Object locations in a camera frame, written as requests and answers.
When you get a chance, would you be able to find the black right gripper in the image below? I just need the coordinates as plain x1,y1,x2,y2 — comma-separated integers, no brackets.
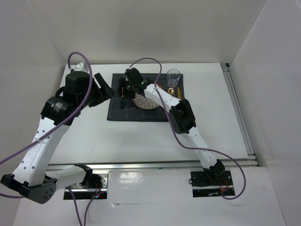
115,78,136,99

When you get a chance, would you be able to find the gold fork green handle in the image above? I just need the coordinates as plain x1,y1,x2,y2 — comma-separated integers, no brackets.
120,87,124,110

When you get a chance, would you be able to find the dark checked cloth placemat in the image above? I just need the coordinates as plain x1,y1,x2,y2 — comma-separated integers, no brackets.
107,73,184,122

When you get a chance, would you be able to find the floral patterned ceramic plate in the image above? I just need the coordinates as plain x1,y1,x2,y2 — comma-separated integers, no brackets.
132,94,159,110

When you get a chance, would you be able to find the gold spoon green handle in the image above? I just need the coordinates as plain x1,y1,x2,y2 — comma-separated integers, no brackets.
167,87,175,96

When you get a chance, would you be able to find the clear drinking glass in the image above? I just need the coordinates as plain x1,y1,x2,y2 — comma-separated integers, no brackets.
166,69,181,88

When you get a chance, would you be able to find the gold knife green handle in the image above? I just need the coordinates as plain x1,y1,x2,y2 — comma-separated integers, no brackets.
177,87,182,99

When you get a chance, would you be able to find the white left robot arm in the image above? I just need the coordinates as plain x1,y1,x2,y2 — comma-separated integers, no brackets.
0,62,115,204

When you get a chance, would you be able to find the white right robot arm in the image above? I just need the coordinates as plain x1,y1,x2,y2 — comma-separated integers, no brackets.
118,68,225,185

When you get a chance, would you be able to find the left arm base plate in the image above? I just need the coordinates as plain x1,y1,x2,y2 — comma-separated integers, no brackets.
69,169,109,200

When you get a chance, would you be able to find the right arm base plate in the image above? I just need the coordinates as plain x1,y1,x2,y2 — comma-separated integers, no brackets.
188,170,236,198

